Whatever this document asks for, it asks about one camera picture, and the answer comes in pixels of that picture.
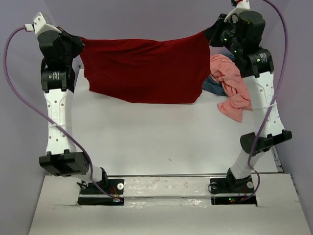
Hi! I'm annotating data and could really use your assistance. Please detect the aluminium table rail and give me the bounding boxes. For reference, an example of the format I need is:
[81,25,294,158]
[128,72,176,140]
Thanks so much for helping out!
[271,146,284,173]
[108,173,227,178]

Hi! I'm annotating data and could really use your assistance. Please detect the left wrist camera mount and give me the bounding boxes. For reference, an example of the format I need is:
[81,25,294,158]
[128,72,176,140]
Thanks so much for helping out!
[24,12,61,36]

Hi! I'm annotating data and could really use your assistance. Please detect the aluminium right table rail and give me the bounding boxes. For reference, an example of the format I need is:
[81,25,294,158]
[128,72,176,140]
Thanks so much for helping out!
[271,146,284,173]

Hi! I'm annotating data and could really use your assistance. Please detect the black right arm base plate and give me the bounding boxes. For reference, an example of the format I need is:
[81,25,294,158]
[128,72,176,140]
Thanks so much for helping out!
[208,176,257,206]

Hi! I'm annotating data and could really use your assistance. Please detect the pink t shirt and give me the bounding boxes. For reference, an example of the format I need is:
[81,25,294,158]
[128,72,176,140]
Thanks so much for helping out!
[210,54,252,122]

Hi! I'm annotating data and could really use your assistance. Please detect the red t shirt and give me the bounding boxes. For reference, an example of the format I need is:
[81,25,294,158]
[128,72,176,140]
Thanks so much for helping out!
[80,32,210,104]

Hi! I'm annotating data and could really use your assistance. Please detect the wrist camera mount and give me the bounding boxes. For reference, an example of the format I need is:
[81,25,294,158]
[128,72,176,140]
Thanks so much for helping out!
[24,12,61,36]
[224,0,250,22]

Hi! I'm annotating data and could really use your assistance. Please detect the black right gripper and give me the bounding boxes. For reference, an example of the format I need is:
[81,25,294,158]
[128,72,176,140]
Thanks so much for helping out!
[204,13,244,55]

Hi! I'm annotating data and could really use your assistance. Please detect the aluminium front table rail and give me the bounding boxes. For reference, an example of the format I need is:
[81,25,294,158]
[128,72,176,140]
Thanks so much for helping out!
[108,173,227,178]

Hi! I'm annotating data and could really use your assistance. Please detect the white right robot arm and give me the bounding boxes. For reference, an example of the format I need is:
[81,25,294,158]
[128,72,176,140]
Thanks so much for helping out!
[204,10,292,195]

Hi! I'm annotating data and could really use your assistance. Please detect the teal blue t shirt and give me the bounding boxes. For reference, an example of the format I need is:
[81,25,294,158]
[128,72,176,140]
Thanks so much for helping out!
[202,53,234,96]

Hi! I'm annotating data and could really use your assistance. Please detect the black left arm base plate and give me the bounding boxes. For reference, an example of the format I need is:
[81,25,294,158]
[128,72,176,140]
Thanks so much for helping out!
[76,177,125,206]

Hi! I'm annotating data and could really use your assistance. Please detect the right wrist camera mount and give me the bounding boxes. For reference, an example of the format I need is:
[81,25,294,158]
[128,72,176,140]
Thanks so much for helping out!
[224,0,250,22]

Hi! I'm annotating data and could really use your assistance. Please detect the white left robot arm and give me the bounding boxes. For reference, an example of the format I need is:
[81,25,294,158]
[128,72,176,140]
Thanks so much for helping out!
[37,27,108,193]

